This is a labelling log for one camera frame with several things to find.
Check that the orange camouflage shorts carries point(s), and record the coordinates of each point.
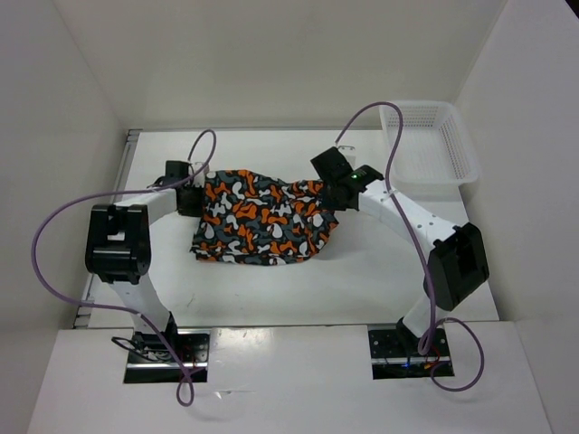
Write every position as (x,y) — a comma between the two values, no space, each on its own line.
(254,219)

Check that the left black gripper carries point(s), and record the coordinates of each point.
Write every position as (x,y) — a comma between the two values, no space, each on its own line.
(198,211)

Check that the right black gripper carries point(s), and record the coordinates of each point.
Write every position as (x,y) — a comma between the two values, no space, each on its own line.
(330,203)

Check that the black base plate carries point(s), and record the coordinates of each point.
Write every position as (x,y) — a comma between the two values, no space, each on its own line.
(149,361)
(394,355)

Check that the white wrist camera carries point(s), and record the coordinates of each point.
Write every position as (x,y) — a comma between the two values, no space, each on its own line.
(349,152)
(198,172)

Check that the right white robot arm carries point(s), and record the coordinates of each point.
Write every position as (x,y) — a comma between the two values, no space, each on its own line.
(455,257)

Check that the white plastic basket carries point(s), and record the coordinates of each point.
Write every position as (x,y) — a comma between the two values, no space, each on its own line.
(435,150)

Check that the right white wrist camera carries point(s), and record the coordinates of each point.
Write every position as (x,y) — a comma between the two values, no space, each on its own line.
(349,152)

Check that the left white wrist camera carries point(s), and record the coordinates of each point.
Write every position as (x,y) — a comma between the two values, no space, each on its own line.
(198,172)

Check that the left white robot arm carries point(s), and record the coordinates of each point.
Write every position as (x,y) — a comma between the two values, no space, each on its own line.
(138,295)

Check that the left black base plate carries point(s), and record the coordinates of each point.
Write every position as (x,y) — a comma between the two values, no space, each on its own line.
(149,361)

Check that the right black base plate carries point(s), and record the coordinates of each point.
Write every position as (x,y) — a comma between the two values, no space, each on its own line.
(394,355)

